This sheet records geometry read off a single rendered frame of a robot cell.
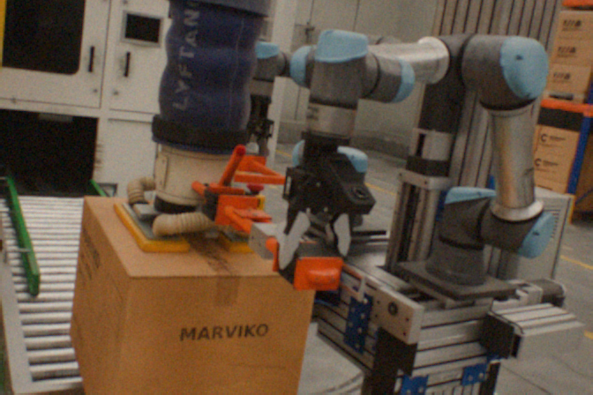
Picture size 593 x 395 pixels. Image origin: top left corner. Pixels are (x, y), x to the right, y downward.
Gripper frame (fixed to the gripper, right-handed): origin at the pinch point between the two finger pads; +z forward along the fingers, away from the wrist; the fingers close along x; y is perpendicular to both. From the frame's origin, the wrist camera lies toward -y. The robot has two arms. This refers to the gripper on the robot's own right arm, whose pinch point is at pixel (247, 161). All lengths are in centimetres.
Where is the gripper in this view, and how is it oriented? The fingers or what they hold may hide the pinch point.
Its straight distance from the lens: 186.5
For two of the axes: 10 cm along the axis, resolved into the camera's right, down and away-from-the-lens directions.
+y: 4.4, 2.3, -8.7
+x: 8.9, 0.5, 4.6
